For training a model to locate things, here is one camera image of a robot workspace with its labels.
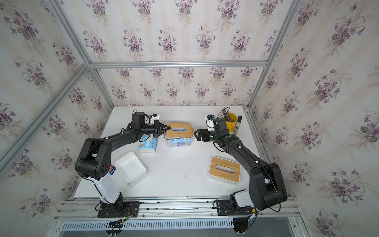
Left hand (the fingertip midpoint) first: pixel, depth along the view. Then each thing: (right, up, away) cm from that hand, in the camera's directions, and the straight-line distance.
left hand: (170, 129), depth 86 cm
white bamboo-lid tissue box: (+32, -24, -2) cm, 40 cm away
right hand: (+19, -2, 0) cm, 20 cm away
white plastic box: (-25, -25, +2) cm, 35 cm away
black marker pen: (+46, +2, +18) cm, 50 cm away
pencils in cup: (+36, +10, +10) cm, 39 cm away
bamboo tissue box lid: (+5, -1, +13) cm, 14 cm away
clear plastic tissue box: (-3, -9, +11) cm, 15 cm away
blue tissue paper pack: (+6, -8, +7) cm, 12 cm away
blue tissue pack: (-15, -10, +4) cm, 18 cm away
